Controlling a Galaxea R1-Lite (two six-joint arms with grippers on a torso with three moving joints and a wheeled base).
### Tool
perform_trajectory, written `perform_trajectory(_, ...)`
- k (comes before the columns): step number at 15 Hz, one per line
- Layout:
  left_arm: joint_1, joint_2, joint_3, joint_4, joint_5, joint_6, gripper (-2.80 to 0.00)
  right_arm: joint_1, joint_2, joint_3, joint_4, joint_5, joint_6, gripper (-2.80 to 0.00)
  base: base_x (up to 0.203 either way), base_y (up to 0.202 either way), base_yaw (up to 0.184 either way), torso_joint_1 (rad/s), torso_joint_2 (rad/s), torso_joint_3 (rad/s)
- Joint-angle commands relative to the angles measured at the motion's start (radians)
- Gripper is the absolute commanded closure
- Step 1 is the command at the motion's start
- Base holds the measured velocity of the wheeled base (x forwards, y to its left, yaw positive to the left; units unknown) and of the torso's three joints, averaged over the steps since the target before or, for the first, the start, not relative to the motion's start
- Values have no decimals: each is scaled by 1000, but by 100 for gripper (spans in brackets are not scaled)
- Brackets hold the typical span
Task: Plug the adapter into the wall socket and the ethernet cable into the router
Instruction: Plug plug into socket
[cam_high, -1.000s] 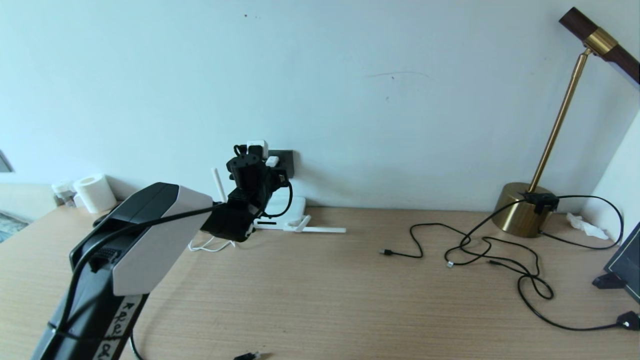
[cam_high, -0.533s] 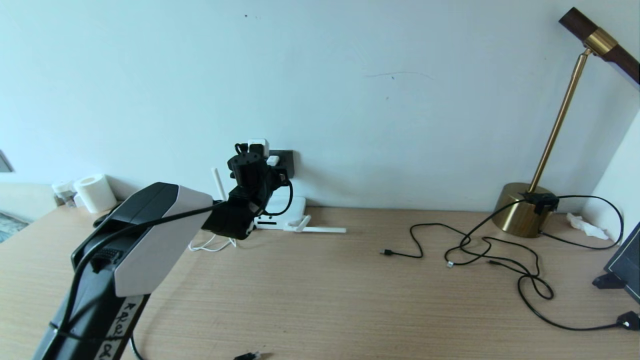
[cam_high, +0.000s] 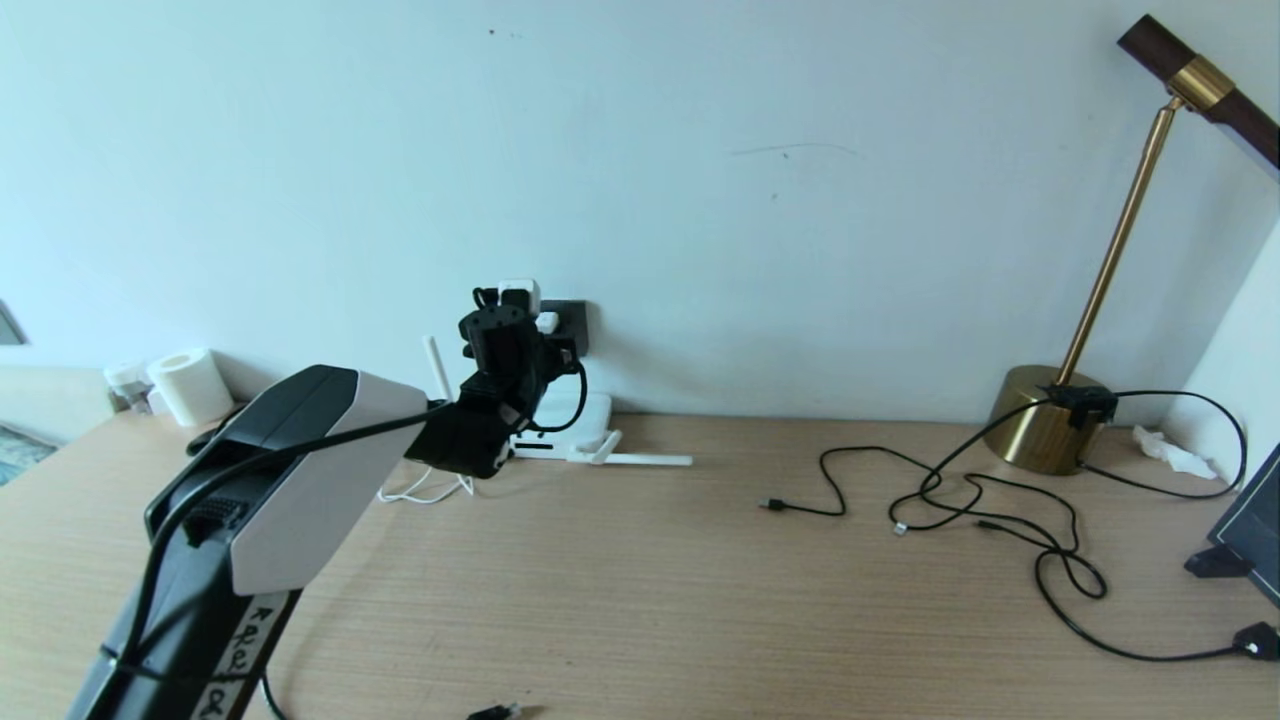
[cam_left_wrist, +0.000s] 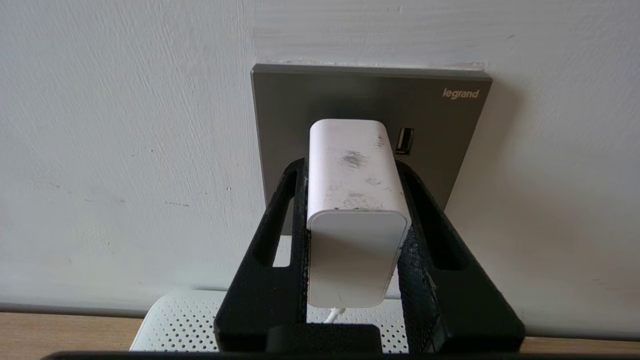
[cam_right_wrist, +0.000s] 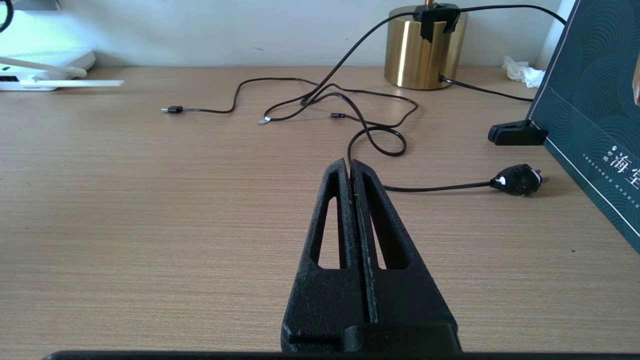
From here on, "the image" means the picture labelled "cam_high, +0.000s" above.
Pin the grey wall power socket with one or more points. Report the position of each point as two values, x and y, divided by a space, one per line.
578 325

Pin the black adapter block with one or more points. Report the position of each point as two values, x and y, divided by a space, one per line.
1082 403

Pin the white toilet paper roll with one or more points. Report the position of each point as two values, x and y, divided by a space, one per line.
192 385

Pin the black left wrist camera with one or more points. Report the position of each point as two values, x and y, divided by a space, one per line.
510 295

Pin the white power adapter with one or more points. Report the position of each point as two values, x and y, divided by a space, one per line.
547 322

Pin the brass desk lamp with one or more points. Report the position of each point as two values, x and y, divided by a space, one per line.
1040 432

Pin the beige upholstered furniture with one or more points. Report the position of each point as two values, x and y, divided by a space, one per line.
50 400

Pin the crumpled white tissue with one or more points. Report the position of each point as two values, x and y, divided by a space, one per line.
1172 453

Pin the black round desk grommet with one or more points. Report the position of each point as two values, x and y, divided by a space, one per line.
208 440

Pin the patterned grey fabric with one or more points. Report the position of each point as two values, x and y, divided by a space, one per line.
20 455

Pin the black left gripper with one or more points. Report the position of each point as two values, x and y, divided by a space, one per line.
510 365

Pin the white router with antennas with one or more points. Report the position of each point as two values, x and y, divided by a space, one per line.
595 410

